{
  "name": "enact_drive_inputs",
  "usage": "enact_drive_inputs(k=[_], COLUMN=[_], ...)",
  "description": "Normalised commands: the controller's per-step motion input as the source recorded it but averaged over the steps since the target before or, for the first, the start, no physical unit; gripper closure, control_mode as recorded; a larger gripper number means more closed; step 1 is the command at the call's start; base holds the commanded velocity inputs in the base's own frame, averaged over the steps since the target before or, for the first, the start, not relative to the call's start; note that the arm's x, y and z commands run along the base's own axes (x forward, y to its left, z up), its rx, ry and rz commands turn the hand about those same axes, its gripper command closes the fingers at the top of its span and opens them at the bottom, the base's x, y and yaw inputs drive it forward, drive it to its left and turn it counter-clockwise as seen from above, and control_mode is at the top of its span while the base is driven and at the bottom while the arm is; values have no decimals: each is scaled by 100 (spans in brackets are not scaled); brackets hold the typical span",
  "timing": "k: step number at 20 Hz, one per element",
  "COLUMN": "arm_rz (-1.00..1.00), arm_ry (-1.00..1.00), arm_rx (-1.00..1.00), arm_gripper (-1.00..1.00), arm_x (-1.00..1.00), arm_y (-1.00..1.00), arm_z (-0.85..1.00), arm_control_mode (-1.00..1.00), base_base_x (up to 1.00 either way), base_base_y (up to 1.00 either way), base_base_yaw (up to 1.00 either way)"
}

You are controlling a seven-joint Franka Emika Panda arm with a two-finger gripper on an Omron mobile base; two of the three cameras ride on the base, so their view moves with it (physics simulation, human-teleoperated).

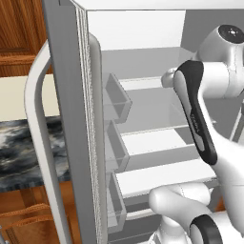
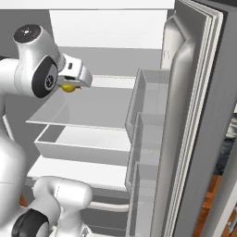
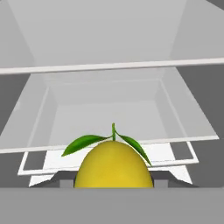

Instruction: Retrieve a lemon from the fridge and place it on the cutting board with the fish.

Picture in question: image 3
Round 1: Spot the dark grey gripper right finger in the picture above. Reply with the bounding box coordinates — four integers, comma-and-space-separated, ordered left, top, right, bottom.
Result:
150, 178, 170, 189

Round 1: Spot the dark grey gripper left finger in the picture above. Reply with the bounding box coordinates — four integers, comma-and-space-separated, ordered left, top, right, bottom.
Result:
59, 178, 76, 189

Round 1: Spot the yellow lemon with green leaves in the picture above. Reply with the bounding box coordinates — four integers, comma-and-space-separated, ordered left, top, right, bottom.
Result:
60, 122, 155, 189

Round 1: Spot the white framed fridge shelf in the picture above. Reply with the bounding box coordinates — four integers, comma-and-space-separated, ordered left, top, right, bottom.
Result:
17, 141, 200, 177

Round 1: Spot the glass fridge shelf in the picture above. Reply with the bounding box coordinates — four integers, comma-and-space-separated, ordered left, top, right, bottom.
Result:
0, 57, 224, 75
0, 67, 221, 155

